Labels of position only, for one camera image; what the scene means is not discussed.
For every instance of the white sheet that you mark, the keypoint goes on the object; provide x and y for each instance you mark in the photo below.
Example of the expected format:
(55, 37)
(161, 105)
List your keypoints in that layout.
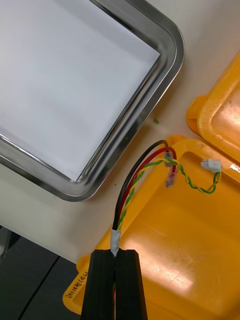
(62, 75)

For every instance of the steel tray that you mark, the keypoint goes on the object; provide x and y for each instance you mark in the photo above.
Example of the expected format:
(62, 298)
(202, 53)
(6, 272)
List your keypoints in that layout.
(172, 50)

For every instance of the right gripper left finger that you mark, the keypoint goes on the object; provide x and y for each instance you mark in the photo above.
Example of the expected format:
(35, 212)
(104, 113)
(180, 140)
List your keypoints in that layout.
(100, 287)

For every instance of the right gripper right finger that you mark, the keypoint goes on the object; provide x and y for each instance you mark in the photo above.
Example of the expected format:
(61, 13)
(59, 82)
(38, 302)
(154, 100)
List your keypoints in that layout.
(130, 287)

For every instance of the yellow-orange plastic bin with handwriting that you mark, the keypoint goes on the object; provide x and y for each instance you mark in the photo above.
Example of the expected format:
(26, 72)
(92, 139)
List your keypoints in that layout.
(187, 237)

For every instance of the small green scrap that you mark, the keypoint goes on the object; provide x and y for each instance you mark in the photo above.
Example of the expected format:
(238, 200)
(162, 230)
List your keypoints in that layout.
(156, 121)

